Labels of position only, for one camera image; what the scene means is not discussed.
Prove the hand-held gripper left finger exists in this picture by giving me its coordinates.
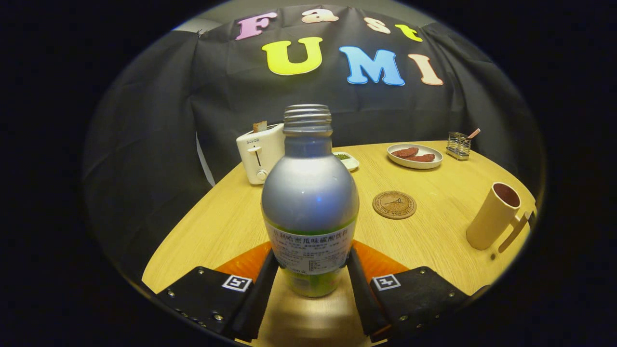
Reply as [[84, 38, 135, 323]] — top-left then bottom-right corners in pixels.
[[154, 241, 280, 343]]

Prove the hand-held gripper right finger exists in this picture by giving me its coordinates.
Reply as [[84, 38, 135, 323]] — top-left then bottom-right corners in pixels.
[[346, 240, 490, 344]]

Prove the round wooden coaster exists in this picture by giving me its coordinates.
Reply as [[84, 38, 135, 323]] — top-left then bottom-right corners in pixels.
[[372, 190, 417, 220]]

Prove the silver green juice bottle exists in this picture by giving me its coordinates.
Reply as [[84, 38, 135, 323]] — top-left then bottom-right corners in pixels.
[[261, 104, 360, 298]]

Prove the beige cup with handle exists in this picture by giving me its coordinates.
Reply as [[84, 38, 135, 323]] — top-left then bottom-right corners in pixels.
[[466, 182, 533, 254]]

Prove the wooden table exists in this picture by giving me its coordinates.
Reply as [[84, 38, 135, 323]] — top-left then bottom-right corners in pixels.
[[141, 140, 538, 347]]

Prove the white divided dish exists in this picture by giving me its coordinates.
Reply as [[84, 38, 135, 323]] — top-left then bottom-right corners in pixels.
[[333, 151, 360, 172]]

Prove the white plate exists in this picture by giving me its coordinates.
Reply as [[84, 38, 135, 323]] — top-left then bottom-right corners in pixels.
[[387, 143, 443, 170]]

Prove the white toaster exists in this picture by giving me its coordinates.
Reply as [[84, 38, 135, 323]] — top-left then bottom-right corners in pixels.
[[236, 123, 286, 186]]

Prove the wire mesh holder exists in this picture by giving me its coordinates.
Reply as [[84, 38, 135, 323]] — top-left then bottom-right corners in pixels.
[[445, 132, 472, 160]]

